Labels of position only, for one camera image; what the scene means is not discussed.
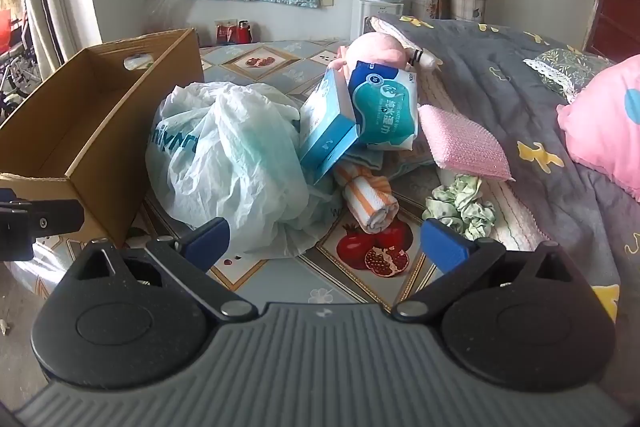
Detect teal wet wipes pack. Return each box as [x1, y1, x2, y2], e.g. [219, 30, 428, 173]
[347, 61, 421, 152]

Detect white water dispenser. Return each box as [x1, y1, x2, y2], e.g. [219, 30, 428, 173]
[350, 0, 405, 38]

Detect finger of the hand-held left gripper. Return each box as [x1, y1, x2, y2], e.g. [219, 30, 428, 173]
[0, 188, 85, 260]

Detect green leaf pillow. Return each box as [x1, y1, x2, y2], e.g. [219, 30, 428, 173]
[522, 47, 616, 102]

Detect orange striped towel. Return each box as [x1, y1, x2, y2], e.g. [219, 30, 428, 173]
[334, 162, 401, 235]

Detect pink pillow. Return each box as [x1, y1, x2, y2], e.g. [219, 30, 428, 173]
[556, 54, 640, 202]

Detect clear plastic bag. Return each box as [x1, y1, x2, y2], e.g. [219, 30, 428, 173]
[147, 0, 193, 32]

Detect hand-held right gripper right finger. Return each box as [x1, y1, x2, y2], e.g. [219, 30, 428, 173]
[390, 218, 578, 323]

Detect fruit print tablecloth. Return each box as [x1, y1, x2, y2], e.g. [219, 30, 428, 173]
[15, 39, 546, 308]

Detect white plastic bag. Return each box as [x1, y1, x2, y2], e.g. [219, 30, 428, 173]
[145, 81, 346, 260]

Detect green crumpled cloth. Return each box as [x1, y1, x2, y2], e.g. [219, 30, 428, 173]
[422, 174, 497, 242]

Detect brown cardboard box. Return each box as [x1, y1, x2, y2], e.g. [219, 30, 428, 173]
[0, 28, 205, 248]

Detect grey printed quilt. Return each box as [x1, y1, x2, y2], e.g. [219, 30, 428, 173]
[370, 14, 640, 323]

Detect blue tissue box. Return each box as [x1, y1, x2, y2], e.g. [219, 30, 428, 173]
[299, 68, 360, 185]

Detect pink plush toy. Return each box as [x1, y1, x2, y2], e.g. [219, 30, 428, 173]
[336, 32, 443, 75]

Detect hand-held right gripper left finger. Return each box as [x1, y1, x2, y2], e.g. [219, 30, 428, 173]
[62, 217, 253, 323]

